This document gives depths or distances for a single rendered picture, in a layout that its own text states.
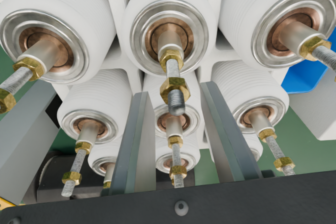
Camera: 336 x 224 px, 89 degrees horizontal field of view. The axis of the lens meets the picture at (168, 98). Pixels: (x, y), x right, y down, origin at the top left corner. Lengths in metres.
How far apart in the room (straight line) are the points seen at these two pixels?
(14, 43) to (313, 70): 0.52
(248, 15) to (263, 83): 0.10
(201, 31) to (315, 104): 0.43
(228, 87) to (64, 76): 0.21
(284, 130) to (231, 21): 0.68
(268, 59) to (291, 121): 0.61
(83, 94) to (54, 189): 0.51
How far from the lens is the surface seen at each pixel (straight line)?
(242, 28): 0.19
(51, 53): 0.19
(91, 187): 0.67
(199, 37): 0.17
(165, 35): 0.16
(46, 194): 0.75
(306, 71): 0.52
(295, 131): 0.88
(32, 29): 0.20
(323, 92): 0.54
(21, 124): 0.41
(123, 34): 0.18
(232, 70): 0.28
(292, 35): 0.19
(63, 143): 0.83
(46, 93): 0.46
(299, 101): 0.60
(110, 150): 0.33
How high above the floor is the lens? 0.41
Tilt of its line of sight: 49 degrees down
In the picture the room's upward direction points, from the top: 176 degrees clockwise
